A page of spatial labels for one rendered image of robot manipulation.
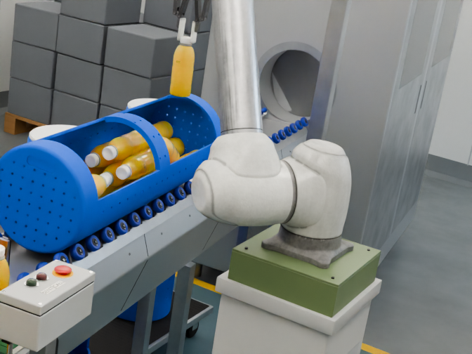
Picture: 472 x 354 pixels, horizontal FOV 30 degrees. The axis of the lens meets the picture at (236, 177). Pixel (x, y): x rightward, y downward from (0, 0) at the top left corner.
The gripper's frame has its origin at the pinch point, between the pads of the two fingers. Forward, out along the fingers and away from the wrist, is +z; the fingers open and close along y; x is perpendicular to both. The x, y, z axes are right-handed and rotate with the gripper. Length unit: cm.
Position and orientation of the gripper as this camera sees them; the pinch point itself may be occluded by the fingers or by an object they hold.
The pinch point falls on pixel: (187, 31)
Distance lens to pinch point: 282.4
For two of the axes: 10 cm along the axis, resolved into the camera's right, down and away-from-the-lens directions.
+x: -3.8, 2.2, -9.0
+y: -9.1, -2.6, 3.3
